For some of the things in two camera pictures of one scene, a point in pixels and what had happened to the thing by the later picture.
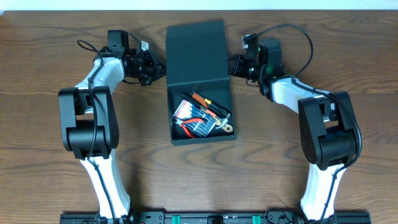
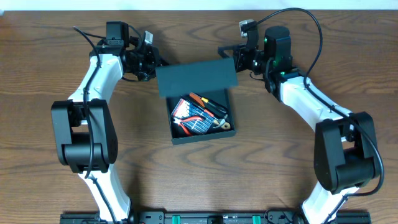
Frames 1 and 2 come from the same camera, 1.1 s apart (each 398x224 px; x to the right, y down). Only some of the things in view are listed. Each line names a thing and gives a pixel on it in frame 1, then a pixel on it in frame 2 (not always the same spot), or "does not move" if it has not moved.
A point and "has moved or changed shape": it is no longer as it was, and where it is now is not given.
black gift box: (196, 61) has moved or changed shape
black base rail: (214, 217) does not move
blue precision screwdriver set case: (194, 119) does not move
